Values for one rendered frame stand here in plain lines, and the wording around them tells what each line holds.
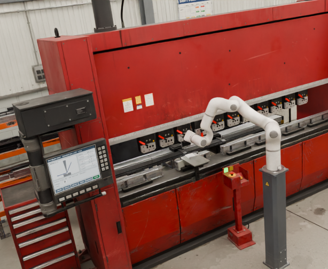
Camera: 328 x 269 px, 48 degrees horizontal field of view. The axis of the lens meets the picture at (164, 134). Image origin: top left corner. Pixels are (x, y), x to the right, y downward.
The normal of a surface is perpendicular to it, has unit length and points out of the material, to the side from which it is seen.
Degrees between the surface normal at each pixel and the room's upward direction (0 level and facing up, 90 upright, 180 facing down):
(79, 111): 90
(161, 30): 90
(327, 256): 0
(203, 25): 90
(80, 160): 90
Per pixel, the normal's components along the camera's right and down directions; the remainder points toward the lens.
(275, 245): -0.23, 0.35
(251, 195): 0.47, 0.24
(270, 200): -0.85, 0.27
